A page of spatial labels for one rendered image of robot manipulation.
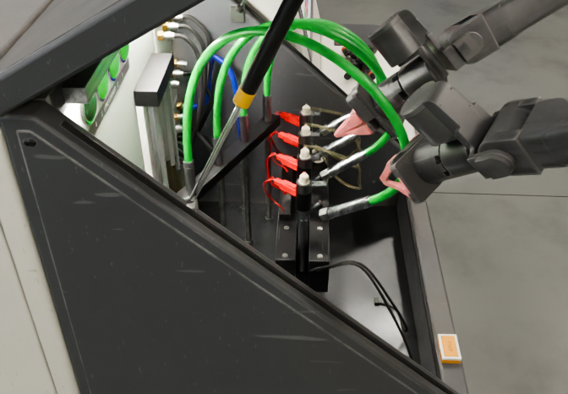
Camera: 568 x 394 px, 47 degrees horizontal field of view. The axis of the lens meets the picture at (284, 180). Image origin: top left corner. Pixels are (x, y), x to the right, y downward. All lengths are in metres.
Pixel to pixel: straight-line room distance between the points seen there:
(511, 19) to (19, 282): 0.76
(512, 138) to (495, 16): 0.30
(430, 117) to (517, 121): 0.10
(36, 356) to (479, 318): 1.82
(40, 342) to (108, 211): 0.27
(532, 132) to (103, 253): 0.51
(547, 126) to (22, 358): 0.74
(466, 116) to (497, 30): 0.23
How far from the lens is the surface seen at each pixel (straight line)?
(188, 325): 0.88
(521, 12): 1.02
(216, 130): 1.18
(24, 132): 0.74
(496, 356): 2.41
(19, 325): 0.95
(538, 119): 0.75
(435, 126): 0.80
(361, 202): 1.01
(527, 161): 0.76
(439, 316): 1.17
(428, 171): 0.88
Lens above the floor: 1.79
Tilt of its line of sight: 36 degrees down
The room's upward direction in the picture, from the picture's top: straight up
